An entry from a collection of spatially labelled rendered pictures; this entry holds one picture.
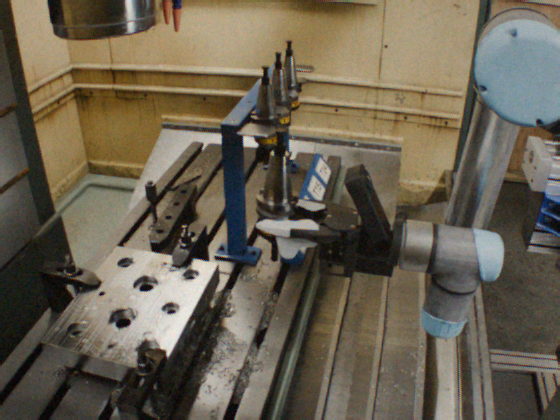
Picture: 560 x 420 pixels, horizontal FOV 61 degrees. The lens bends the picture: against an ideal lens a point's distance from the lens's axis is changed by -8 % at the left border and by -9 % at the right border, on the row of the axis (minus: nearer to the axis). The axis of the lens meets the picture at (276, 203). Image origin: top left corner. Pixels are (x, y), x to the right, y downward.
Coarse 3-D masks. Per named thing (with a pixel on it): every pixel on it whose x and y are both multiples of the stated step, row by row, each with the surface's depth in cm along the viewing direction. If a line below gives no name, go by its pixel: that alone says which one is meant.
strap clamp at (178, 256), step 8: (192, 224) 109; (200, 224) 109; (184, 232) 101; (192, 232) 106; (200, 232) 106; (184, 240) 102; (192, 240) 103; (200, 240) 106; (184, 248) 104; (192, 248) 102; (200, 248) 109; (176, 256) 100; (184, 256) 100; (192, 256) 102; (200, 256) 110; (208, 256) 113; (176, 264) 99; (184, 264) 100
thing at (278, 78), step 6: (276, 72) 109; (282, 72) 109; (276, 78) 110; (282, 78) 110; (276, 84) 110; (282, 84) 110; (276, 90) 111; (282, 90) 111; (276, 96) 111; (282, 96) 111
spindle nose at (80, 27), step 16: (48, 0) 62; (64, 0) 60; (80, 0) 59; (96, 0) 59; (112, 0) 60; (128, 0) 61; (144, 0) 63; (160, 0) 67; (64, 16) 61; (80, 16) 60; (96, 16) 60; (112, 16) 61; (128, 16) 62; (144, 16) 64; (160, 16) 68; (64, 32) 62; (80, 32) 62; (96, 32) 62; (112, 32) 62; (128, 32) 63
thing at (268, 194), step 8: (272, 152) 73; (272, 160) 72; (280, 160) 72; (288, 160) 73; (272, 168) 73; (280, 168) 72; (288, 168) 73; (272, 176) 73; (280, 176) 73; (288, 176) 74; (264, 184) 75; (272, 184) 73; (280, 184) 73; (288, 184) 74; (264, 192) 75; (272, 192) 74; (280, 192) 74; (288, 192) 74; (272, 200) 74; (280, 200) 74; (288, 200) 75
